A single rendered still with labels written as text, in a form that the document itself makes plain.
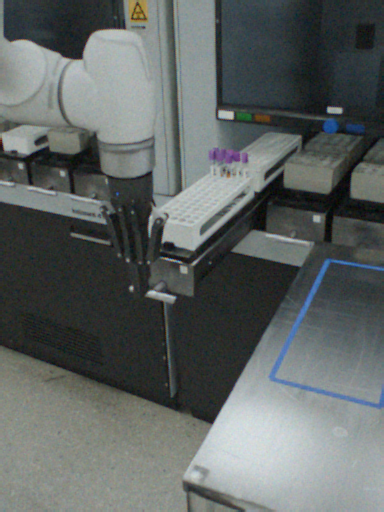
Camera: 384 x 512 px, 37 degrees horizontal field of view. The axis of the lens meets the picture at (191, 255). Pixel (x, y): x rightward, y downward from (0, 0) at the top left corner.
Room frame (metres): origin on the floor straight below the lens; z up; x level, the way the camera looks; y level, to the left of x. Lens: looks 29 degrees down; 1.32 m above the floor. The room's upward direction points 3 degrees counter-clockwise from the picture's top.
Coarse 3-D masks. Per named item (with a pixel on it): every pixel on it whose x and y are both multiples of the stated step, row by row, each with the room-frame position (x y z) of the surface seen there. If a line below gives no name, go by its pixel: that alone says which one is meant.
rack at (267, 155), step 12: (252, 144) 1.42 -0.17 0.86; (264, 144) 1.42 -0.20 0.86; (276, 144) 1.42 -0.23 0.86; (288, 144) 1.42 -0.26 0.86; (300, 144) 1.46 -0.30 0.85; (240, 156) 1.33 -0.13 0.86; (252, 156) 1.33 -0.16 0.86; (264, 156) 1.33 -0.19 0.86; (276, 156) 1.32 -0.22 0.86; (288, 156) 1.43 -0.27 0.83; (240, 168) 1.24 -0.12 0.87; (252, 168) 1.25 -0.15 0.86; (264, 168) 1.25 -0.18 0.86; (276, 168) 1.38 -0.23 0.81; (264, 180) 1.31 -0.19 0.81
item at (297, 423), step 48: (336, 288) 0.79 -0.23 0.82; (288, 336) 0.66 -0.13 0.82; (336, 336) 0.66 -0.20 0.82; (240, 384) 0.57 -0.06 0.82; (288, 384) 0.56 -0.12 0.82; (336, 384) 0.56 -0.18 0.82; (240, 432) 0.48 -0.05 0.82; (288, 432) 0.48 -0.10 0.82; (336, 432) 0.48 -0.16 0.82; (192, 480) 0.42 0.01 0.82; (240, 480) 0.42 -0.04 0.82; (288, 480) 0.41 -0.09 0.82; (336, 480) 0.41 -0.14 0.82
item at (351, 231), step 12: (336, 216) 1.09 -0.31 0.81; (348, 216) 1.08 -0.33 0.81; (360, 216) 1.07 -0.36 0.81; (372, 216) 1.06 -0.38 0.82; (336, 228) 1.09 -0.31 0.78; (348, 228) 1.08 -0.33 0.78; (360, 228) 1.06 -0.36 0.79; (372, 228) 1.05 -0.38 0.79; (336, 240) 1.09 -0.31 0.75; (348, 240) 1.07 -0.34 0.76; (360, 240) 1.06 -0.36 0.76; (372, 240) 1.05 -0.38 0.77
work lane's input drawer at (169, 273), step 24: (264, 192) 1.23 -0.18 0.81; (240, 216) 1.11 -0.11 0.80; (264, 216) 1.21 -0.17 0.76; (216, 240) 1.01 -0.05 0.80; (240, 240) 1.09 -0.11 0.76; (168, 264) 0.93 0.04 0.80; (192, 264) 0.91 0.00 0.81; (216, 264) 0.99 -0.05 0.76; (168, 288) 0.94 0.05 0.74; (192, 288) 0.91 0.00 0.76
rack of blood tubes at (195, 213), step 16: (208, 176) 1.21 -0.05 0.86; (224, 176) 1.20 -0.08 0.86; (192, 192) 1.12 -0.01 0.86; (208, 192) 1.12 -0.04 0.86; (224, 192) 1.11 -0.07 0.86; (240, 192) 1.19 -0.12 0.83; (160, 208) 1.04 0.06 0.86; (176, 208) 1.04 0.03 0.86; (192, 208) 1.03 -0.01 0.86; (208, 208) 1.04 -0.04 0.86; (224, 208) 1.11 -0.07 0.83; (240, 208) 1.14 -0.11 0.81; (176, 224) 0.96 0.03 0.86; (192, 224) 0.96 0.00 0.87; (208, 224) 1.07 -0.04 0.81; (176, 240) 0.96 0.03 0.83; (192, 240) 0.95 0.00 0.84
